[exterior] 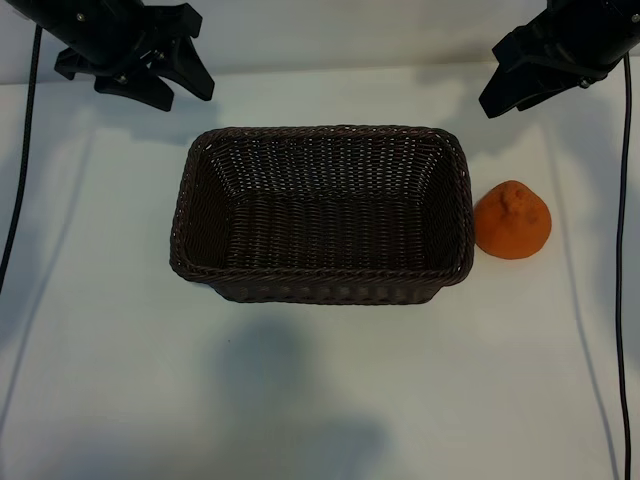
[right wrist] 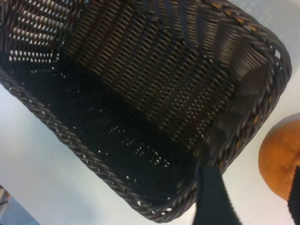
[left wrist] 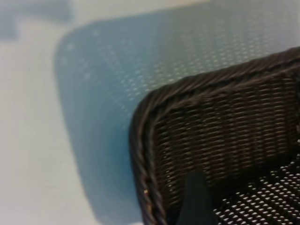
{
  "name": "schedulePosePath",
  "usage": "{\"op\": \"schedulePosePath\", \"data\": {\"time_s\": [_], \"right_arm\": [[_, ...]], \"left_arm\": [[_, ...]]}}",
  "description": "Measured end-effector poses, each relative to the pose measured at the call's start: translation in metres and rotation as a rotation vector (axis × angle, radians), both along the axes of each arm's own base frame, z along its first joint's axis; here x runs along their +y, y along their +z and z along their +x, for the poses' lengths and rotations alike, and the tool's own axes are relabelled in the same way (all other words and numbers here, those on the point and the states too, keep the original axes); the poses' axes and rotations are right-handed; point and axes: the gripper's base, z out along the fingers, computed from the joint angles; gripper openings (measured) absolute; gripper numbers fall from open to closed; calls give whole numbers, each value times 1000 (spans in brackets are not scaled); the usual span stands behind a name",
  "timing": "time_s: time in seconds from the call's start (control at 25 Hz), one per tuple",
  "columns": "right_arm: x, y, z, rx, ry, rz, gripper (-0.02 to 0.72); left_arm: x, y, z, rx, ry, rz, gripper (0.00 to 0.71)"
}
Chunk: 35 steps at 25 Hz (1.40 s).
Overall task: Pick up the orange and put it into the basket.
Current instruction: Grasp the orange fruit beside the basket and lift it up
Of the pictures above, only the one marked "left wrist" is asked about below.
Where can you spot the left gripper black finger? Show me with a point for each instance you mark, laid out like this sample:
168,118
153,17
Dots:
198,204

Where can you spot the dark brown woven basket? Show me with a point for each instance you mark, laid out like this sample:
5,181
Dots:
222,122

